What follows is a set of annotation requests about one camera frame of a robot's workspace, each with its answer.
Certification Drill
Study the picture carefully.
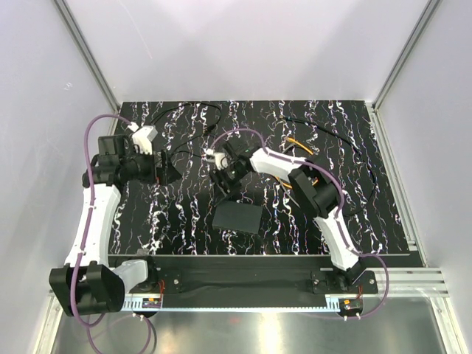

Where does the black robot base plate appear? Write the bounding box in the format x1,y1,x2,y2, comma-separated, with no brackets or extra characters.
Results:
123,256,379,314

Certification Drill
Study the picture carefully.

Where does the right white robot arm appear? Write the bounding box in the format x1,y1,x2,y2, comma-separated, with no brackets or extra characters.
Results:
206,143,366,293

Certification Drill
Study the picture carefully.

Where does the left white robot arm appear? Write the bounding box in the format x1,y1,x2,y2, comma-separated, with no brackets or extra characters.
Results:
49,126,181,317

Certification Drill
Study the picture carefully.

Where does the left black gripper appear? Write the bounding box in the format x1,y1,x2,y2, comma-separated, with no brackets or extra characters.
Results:
120,145,181,185

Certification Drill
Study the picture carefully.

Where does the black marble pattern mat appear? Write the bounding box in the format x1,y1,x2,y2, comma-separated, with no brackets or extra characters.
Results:
108,100,421,267

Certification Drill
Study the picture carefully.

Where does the left aluminium frame post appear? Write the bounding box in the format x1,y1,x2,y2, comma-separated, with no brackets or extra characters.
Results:
52,0,121,113

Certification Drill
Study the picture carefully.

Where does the black cable gold connector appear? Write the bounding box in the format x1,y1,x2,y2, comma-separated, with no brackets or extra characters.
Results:
280,115,378,218

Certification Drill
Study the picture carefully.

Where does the right aluminium frame post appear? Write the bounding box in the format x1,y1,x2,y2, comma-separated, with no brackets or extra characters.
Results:
372,0,443,111

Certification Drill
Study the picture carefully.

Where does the aluminium front rail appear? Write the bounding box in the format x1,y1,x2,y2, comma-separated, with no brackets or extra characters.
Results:
47,267,451,298

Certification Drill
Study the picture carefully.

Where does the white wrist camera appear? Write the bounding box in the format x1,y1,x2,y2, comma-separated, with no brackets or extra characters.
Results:
127,122,157,155
205,148,229,170

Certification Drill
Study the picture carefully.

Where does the white slotted cable duct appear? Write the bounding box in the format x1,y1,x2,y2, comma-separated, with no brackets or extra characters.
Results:
122,294,340,313

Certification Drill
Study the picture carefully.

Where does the black power adapter cable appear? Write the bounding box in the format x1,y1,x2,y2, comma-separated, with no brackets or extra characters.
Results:
149,101,223,159

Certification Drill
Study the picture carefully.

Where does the aluminium frame post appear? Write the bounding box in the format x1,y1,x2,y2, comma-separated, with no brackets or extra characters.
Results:
372,0,443,111
52,0,121,113

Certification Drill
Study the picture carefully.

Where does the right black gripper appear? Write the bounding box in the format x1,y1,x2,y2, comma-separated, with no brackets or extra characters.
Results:
209,163,249,206

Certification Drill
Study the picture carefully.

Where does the orange ethernet cable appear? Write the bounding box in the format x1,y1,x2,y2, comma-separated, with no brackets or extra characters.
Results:
272,136,322,192

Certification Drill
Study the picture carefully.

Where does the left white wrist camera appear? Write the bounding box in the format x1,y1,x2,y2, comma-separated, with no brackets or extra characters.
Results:
127,122,157,155

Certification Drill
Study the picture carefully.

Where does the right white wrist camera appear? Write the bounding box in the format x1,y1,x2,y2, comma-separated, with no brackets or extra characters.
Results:
205,148,229,170

